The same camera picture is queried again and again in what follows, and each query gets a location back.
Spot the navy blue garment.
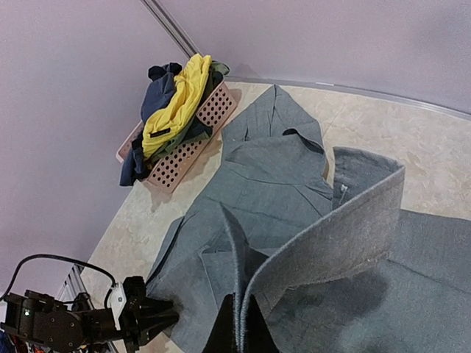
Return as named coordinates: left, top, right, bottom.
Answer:
left=119, top=63, right=182, bottom=187

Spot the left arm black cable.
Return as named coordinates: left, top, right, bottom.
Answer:
left=0, top=253, right=115, bottom=306

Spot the olive green garment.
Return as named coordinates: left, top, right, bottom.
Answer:
left=152, top=61, right=230, bottom=159

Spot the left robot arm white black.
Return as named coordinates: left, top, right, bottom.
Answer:
left=1, top=277, right=179, bottom=352

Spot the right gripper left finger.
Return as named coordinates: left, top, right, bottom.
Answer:
left=205, top=294, right=238, bottom=353

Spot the grey blue button shirt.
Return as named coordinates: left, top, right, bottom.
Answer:
left=146, top=86, right=470, bottom=352

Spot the left aluminium corner post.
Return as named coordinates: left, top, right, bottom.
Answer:
left=141, top=0, right=200, bottom=58

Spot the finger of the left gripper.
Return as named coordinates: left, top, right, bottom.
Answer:
left=145, top=298, right=177, bottom=317
left=141, top=314, right=179, bottom=346

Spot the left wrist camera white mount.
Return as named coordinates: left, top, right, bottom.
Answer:
left=107, top=282, right=127, bottom=331

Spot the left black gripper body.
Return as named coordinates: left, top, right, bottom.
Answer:
left=119, top=276, right=151, bottom=349

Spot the pink plastic laundry basket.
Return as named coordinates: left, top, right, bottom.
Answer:
left=115, top=80, right=238, bottom=194

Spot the yellow garment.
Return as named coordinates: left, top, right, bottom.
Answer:
left=142, top=54, right=212, bottom=160

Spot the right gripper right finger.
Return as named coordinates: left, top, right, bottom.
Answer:
left=244, top=296, right=280, bottom=353

